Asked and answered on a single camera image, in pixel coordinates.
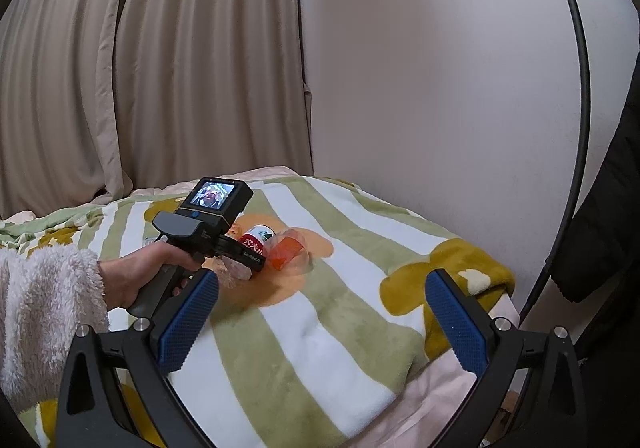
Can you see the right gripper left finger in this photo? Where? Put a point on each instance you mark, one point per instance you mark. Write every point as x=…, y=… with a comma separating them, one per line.
x=92, y=410

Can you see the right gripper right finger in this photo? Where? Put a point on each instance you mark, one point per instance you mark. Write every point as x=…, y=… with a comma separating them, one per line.
x=551, y=410

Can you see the red label plastic cup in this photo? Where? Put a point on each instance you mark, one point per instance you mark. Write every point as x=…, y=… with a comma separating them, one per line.
x=255, y=243

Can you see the white fluffy sleeve forearm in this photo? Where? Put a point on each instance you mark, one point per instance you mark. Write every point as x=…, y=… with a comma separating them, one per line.
x=44, y=298

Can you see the orange label plastic cup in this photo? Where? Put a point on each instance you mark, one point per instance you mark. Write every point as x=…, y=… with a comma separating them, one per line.
x=230, y=272

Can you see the clear orange plastic cup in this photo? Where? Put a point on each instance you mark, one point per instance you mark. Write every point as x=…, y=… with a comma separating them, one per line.
x=287, y=252

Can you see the left hand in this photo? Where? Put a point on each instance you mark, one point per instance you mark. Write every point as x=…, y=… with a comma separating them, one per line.
x=124, y=277

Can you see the pink bed sheet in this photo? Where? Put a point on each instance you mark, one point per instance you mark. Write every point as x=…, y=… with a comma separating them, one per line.
x=109, y=230

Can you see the black clothing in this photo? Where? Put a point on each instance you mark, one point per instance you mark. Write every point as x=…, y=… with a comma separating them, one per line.
x=601, y=242

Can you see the striped floral blanket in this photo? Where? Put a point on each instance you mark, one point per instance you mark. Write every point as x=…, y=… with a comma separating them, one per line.
x=348, y=354

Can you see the beige curtain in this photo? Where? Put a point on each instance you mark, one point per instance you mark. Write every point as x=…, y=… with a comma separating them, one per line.
x=102, y=97

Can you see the black camera with screen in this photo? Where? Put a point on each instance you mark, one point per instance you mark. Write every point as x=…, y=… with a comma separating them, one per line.
x=217, y=202

